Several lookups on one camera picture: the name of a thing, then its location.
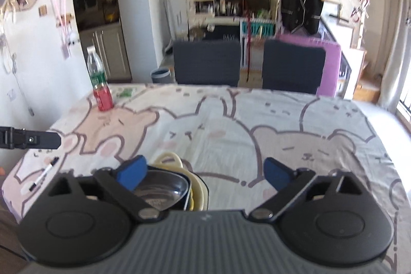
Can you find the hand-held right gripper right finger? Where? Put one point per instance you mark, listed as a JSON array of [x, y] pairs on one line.
[[276, 174]]

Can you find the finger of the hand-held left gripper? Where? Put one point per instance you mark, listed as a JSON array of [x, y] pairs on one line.
[[41, 139]]

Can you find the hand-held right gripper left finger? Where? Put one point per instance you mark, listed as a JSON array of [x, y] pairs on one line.
[[131, 173]]

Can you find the rectangular steel container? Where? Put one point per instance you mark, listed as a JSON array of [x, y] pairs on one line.
[[167, 184]]

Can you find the white marker pen black cap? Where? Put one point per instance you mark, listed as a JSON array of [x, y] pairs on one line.
[[41, 176]]

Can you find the bear printed tablecloth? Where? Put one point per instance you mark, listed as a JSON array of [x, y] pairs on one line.
[[257, 120]]

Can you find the red drink can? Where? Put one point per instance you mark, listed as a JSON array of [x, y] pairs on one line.
[[103, 99]]

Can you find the green packet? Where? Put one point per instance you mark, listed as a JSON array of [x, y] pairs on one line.
[[125, 92]]

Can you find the clear plastic water bottle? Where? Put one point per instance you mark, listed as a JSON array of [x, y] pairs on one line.
[[96, 68]]

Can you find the grey trash bin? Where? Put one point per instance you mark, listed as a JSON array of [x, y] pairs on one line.
[[160, 75]]

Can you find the dark fabric chair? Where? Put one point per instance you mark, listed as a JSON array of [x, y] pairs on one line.
[[205, 62], [292, 65]]

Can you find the grey floor cabinet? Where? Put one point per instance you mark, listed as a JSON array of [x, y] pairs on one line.
[[112, 49]]

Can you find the purple board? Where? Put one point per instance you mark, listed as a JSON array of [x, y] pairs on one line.
[[332, 68]]

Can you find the wooden shelf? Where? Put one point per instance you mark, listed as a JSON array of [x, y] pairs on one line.
[[358, 75]]

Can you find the teal rack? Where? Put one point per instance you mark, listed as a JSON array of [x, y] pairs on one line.
[[260, 28]]

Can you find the black vest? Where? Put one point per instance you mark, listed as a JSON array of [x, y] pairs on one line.
[[301, 1]]

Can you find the beige curtain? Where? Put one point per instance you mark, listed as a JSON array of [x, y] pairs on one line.
[[396, 36]]

